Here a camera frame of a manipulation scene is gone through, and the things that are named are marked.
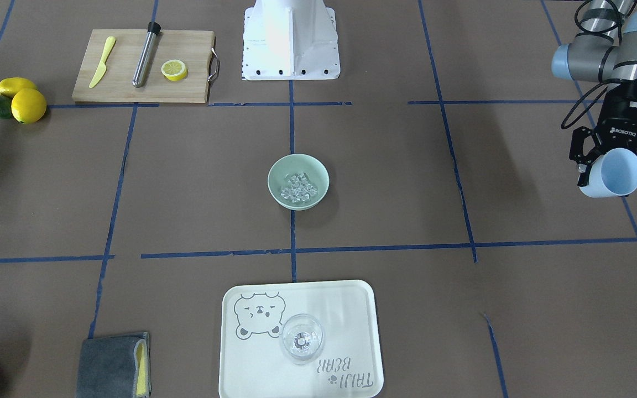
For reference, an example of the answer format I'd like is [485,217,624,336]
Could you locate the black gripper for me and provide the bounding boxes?
[569,79,637,188]

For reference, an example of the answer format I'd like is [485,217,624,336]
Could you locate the light blue plastic cup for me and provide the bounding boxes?
[579,147,637,197]

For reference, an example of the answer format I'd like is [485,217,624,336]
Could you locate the green ceramic bowl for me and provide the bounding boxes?
[267,154,330,211]

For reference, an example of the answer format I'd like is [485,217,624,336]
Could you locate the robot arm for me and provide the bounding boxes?
[551,1,637,197]

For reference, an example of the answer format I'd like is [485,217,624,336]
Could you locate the ice cubes in green bowl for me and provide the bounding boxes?
[280,173,319,206]

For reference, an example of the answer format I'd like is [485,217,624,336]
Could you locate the clear wine glass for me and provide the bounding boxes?
[280,314,326,365]

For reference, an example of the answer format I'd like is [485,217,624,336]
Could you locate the cream bear serving tray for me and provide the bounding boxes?
[219,280,384,397]

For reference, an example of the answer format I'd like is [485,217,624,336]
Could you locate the wooden cutting board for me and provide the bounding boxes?
[72,29,216,103]

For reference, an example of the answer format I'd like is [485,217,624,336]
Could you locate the halved lemon slice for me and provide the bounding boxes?
[161,60,188,82]

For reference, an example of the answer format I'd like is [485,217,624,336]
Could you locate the yellow plastic knife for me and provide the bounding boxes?
[88,36,116,88]

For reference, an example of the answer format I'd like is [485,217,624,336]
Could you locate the grey folded cloth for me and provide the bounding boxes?
[75,332,152,397]

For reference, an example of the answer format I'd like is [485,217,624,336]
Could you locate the whole yellow lemon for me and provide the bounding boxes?
[11,88,48,124]

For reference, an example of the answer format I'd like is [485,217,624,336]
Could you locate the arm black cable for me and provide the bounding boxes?
[561,83,609,130]

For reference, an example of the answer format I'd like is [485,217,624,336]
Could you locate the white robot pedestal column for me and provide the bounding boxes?
[241,1,341,81]

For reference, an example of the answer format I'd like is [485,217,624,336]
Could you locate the metal fork handle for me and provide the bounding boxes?
[207,47,221,83]

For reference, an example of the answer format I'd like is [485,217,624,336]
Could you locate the steel knife handle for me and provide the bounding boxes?
[132,21,161,88]

